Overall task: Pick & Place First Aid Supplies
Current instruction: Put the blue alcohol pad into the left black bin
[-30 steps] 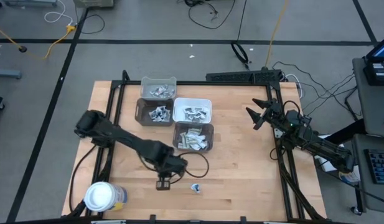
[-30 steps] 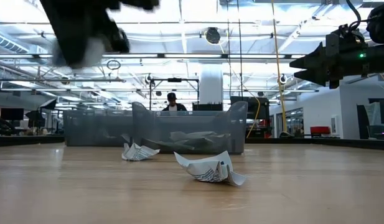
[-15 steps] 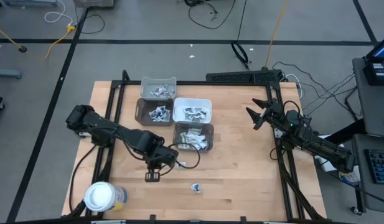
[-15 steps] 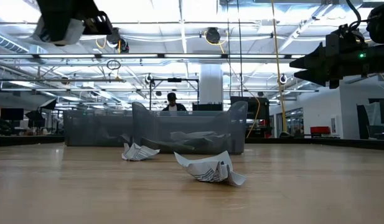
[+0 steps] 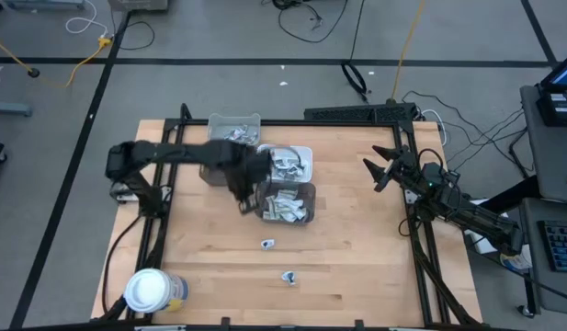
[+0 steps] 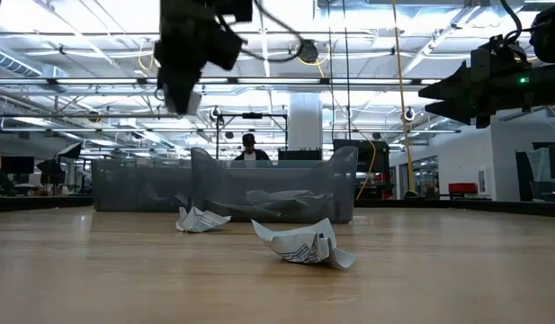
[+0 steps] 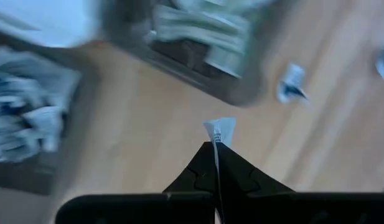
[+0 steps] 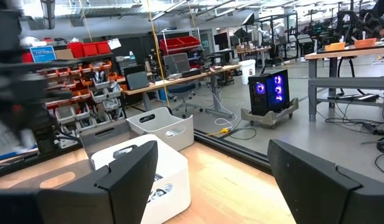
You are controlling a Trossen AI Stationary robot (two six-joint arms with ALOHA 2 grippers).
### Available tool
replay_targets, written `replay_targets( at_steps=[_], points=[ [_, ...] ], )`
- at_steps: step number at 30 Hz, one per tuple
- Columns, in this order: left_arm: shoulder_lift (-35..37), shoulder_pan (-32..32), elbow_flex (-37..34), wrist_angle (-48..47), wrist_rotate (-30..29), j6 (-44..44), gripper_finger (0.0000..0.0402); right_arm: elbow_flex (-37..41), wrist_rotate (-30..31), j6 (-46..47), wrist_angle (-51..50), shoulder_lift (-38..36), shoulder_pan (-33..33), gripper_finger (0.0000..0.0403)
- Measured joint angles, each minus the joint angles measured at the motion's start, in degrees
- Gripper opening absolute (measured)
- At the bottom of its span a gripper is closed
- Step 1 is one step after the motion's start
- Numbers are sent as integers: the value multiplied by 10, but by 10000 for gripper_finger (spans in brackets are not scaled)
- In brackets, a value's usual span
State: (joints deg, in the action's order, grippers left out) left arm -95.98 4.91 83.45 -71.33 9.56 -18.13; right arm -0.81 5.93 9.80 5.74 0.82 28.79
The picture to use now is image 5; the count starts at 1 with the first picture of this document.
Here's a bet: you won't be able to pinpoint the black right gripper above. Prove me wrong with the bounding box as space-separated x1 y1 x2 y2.
362 145 420 194

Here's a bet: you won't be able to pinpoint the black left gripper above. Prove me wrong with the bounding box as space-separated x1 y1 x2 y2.
226 153 273 217

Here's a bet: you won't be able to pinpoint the smoky translucent plastic bin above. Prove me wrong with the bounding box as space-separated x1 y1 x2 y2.
198 158 232 188
255 181 317 226

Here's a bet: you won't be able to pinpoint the black perforated metal bar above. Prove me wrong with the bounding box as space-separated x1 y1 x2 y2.
303 102 419 125

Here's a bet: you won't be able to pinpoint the white plastic bin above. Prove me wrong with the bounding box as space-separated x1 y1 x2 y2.
256 144 313 184

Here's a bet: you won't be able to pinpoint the light grey plastic bin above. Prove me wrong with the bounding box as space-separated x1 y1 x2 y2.
206 112 262 147

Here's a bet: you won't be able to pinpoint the white paper box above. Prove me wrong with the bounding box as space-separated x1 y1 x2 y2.
461 198 512 256

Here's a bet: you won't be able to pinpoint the white-lidded wipes canister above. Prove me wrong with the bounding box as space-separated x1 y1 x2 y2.
123 268 191 314

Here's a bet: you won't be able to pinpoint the black beam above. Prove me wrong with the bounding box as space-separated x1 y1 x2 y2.
480 176 542 215

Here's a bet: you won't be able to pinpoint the grey side table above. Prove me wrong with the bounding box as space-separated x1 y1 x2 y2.
519 197 567 317
519 84 567 204

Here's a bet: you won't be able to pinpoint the small yellow-label wipes canister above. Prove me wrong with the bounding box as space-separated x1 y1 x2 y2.
499 250 535 273

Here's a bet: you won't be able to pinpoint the black laptop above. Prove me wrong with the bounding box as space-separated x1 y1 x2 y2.
536 59 567 129

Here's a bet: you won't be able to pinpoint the black keyboard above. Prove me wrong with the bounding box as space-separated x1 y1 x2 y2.
537 220 567 274

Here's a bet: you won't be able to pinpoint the grey table foot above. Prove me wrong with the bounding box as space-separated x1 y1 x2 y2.
0 101 33 118
5 0 87 11

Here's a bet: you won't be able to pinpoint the black cable bundle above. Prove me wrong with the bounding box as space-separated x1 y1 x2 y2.
340 0 370 105

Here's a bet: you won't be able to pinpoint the black loose cables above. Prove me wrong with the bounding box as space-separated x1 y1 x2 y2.
401 89 538 181

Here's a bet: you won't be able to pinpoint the black aluminium frame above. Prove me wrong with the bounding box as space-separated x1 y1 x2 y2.
92 103 484 331

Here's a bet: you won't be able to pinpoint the yellow hanging cable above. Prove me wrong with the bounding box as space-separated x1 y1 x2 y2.
391 0 427 101
0 33 36 71

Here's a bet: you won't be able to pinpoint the black floor cable tangle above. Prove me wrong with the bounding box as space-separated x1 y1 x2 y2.
262 0 351 45

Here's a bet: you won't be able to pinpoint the black floor cable loop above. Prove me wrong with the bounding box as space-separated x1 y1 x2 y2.
111 0 156 51

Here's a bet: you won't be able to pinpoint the yellow extension cord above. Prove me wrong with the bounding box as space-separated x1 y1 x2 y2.
37 36 114 89

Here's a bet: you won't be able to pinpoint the white floor cable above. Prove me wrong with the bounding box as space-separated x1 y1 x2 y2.
64 0 110 39

